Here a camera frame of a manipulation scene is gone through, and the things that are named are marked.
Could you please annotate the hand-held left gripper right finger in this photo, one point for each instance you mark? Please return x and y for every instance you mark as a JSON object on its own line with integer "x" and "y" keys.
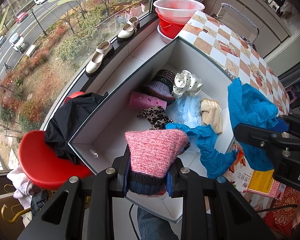
{"x": 176, "y": 185}

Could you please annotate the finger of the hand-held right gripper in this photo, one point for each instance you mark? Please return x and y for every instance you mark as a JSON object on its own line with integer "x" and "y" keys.
{"x": 297, "y": 125}
{"x": 257, "y": 136}

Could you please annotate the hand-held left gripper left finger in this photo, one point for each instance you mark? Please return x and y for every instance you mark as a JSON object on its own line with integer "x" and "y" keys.
{"x": 120, "y": 180}

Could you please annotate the pink knit hat dark cuff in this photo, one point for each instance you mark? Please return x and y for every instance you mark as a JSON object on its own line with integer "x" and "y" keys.
{"x": 155, "y": 152}

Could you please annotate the beige towel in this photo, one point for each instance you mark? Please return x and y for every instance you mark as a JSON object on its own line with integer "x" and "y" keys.
{"x": 211, "y": 116}

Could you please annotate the leopard print scrunchie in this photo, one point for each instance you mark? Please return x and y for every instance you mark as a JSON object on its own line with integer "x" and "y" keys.
{"x": 153, "y": 115}

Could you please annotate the light blue fluffy scrunchie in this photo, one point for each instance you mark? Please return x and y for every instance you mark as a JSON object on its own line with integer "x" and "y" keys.
{"x": 187, "y": 111}

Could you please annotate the pink holed sponge block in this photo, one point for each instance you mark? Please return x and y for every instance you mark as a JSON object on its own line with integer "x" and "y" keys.
{"x": 146, "y": 101}

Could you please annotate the cream polka dot scrunchie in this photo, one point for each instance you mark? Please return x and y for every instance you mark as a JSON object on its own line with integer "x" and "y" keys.
{"x": 187, "y": 83}

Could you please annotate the purple knit hat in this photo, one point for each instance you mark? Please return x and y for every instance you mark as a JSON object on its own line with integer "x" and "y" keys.
{"x": 160, "y": 90}

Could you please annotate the red patterned box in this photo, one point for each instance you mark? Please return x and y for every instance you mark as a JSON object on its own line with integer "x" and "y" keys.
{"x": 282, "y": 188}

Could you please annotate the yellow box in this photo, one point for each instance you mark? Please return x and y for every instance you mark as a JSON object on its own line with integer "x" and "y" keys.
{"x": 261, "y": 182}

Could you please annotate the white floral box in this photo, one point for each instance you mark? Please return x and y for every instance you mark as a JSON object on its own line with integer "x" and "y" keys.
{"x": 240, "y": 175}

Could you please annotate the person's leg in jeans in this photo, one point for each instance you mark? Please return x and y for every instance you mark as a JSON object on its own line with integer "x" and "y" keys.
{"x": 155, "y": 226}

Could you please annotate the red patterned cloth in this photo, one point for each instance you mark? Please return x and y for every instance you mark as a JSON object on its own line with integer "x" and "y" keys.
{"x": 282, "y": 215}

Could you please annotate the black cloth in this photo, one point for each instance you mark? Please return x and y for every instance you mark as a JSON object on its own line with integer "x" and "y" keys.
{"x": 70, "y": 122}

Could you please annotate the red round stool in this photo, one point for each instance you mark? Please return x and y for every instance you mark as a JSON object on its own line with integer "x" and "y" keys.
{"x": 73, "y": 97}
{"x": 40, "y": 160}

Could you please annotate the checkered tablecloth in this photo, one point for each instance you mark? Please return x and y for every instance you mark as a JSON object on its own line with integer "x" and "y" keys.
{"x": 240, "y": 55}

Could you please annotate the white fluffy cloth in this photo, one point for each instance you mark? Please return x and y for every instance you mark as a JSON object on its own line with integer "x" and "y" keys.
{"x": 21, "y": 182}

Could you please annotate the gold hanger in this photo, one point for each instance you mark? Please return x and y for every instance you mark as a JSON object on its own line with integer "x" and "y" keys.
{"x": 12, "y": 216}

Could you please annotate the red basin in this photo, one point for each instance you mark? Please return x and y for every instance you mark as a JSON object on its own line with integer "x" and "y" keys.
{"x": 170, "y": 26}

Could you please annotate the white van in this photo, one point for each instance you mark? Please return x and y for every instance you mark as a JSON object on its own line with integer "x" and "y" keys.
{"x": 16, "y": 42}

